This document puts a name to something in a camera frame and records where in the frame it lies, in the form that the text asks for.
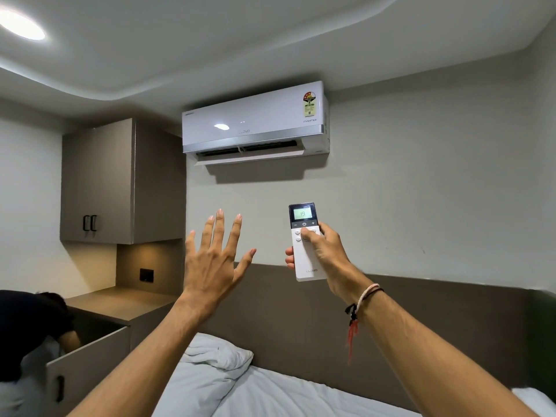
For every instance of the person's right thumb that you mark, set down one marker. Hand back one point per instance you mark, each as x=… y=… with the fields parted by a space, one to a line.
x=317 y=233

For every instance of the white wall air conditioner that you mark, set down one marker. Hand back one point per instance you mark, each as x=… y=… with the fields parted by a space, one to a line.
x=260 y=121

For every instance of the black wall socket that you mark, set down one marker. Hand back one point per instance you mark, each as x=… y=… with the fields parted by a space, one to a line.
x=146 y=275

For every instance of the person's right hand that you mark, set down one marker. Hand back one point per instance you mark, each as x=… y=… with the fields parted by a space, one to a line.
x=332 y=262

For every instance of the grey wall cabinet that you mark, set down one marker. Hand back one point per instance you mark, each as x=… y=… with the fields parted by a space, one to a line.
x=108 y=182

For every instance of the brown padded headboard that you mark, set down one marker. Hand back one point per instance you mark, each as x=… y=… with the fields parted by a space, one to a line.
x=295 y=312

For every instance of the person's left little finger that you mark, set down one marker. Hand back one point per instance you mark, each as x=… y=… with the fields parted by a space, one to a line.
x=190 y=249

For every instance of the person's left middle finger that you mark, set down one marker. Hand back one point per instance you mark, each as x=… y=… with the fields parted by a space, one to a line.
x=219 y=232

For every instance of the person's left hand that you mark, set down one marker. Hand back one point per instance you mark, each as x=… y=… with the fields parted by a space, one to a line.
x=213 y=277

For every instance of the person's left forearm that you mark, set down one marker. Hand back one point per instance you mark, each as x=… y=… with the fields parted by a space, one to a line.
x=143 y=369

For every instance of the white crumpled pillow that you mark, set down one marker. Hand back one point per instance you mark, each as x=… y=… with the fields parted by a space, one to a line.
x=204 y=369

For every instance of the round ceiling light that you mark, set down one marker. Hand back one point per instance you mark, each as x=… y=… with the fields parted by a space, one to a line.
x=17 y=25

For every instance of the person's right forearm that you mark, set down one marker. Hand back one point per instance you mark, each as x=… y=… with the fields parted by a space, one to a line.
x=434 y=364

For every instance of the white air conditioner remote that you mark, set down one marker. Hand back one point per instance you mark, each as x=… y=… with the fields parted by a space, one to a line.
x=304 y=267

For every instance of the white bed sheet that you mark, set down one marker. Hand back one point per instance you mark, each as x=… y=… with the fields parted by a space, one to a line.
x=295 y=397

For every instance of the grey side desk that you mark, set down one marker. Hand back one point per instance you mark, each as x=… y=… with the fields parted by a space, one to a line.
x=126 y=303

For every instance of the person's left thumb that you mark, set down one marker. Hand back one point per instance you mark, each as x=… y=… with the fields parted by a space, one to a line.
x=244 y=264

